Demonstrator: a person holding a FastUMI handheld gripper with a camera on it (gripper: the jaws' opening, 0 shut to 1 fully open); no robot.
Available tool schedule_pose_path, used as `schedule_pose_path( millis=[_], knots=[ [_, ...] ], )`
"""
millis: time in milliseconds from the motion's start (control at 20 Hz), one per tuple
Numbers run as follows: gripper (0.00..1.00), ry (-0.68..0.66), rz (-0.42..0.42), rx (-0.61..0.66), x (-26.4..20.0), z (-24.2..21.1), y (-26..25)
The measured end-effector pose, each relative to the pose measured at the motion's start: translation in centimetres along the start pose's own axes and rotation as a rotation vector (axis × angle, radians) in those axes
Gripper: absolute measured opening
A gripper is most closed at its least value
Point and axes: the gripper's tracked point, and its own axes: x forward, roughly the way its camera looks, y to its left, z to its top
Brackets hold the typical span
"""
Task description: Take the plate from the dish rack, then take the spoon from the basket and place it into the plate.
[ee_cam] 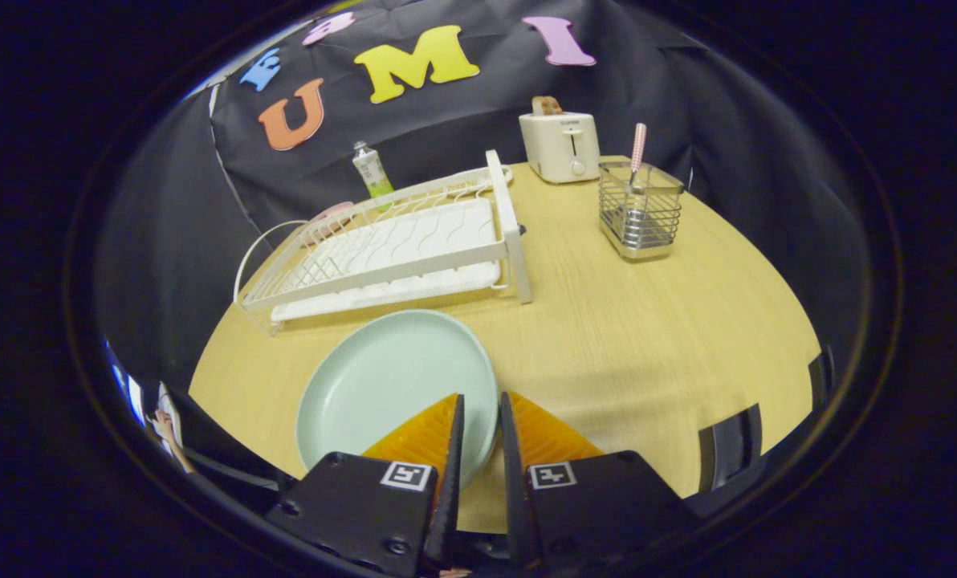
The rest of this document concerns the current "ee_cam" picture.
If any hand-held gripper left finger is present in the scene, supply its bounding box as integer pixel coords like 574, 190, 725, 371
263, 393, 465, 578

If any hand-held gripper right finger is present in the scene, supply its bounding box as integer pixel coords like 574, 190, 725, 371
499, 391, 700, 575

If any light green plate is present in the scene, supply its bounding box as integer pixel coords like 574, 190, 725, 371
295, 309, 501, 490

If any white dish rack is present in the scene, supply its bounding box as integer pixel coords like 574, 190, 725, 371
234, 149, 533, 336

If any metal wire basket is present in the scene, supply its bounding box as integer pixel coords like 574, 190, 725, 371
597, 159, 686, 260

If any pink handled spoon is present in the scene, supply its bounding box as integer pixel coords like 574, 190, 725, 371
628, 123, 648, 193

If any pink plate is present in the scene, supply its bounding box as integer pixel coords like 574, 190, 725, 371
302, 201, 355, 246

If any black glossy chair part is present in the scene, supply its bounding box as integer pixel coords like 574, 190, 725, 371
808, 347, 834, 412
698, 404, 764, 492

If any dark furniture piece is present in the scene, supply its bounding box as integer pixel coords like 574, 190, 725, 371
161, 385, 299, 515

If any white and blue object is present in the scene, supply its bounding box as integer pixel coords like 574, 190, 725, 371
105, 341, 194, 474

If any small green label bottle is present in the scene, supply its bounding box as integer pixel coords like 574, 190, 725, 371
352, 141, 395, 206

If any white toaster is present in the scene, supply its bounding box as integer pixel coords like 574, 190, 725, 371
519, 111, 601, 185

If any black backdrop cloth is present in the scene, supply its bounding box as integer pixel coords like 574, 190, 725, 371
93, 0, 873, 386

